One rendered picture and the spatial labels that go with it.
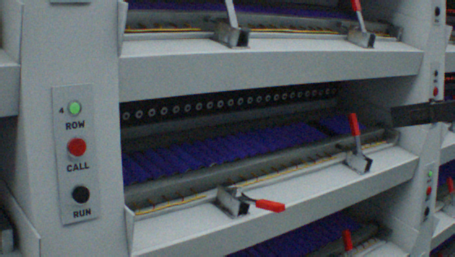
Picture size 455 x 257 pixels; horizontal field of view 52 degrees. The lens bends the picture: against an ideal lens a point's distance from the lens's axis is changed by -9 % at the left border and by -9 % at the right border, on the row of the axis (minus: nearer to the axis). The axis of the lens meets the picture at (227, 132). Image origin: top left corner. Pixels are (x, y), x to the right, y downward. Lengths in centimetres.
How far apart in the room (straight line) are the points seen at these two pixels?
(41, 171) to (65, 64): 9
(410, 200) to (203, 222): 50
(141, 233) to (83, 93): 17
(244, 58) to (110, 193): 21
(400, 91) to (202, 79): 50
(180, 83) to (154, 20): 9
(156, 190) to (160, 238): 7
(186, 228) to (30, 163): 21
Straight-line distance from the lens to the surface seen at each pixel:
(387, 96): 97
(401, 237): 100
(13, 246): 50
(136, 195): 56
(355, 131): 79
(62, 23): 44
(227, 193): 59
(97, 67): 45
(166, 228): 55
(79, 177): 45
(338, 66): 70
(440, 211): 122
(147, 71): 48
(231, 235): 59
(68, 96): 44
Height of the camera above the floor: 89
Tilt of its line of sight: 10 degrees down
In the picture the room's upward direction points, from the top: straight up
